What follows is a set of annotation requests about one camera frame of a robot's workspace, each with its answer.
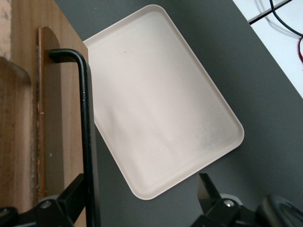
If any red cable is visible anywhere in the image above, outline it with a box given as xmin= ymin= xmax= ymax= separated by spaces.
xmin=296 ymin=36 xmax=303 ymax=64

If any black metal drawer handle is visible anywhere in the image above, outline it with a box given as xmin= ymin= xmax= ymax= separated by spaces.
xmin=49 ymin=48 xmax=101 ymax=227

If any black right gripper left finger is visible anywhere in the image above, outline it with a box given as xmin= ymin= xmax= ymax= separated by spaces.
xmin=0 ymin=174 xmax=86 ymax=227

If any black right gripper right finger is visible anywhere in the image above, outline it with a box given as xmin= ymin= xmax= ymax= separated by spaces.
xmin=189 ymin=173 xmax=303 ymax=227

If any black cable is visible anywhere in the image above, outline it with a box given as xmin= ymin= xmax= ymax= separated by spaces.
xmin=269 ymin=0 xmax=303 ymax=36

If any beige plastic tray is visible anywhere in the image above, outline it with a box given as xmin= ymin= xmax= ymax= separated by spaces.
xmin=83 ymin=4 xmax=245 ymax=201

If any light wooden board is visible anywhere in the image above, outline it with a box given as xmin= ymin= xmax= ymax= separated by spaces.
xmin=0 ymin=0 xmax=100 ymax=227

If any wooden drawer front panel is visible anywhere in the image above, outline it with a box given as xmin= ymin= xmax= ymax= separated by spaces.
xmin=35 ymin=26 xmax=66 ymax=205

